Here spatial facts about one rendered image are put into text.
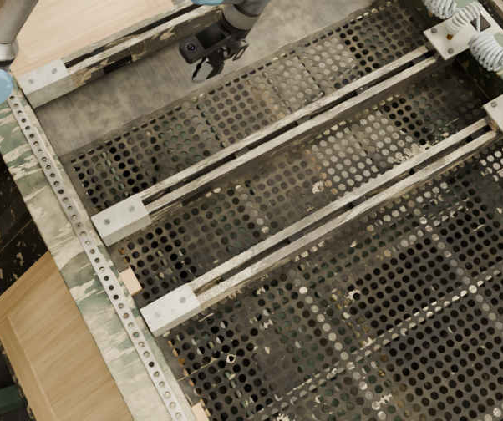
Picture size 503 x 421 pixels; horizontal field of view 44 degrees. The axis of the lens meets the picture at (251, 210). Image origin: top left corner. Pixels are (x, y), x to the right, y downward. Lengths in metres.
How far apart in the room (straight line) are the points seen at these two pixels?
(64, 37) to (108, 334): 0.85
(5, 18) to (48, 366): 1.20
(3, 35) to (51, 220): 0.65
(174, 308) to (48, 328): 0.60
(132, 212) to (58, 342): 0.56
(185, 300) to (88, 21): 0.87
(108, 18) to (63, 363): 1.00
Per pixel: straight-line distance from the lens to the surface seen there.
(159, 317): 1.45
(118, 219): 1.53
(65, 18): 1.92
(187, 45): 1.34
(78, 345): 1.88
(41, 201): 1.62
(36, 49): 1.88
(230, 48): 1.39
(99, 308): 1.50
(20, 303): 2.04
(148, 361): 1.46
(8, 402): 2.13
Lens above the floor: 1.79
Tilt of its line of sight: 23 degrees down
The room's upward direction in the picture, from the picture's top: 51 degrees clockwise
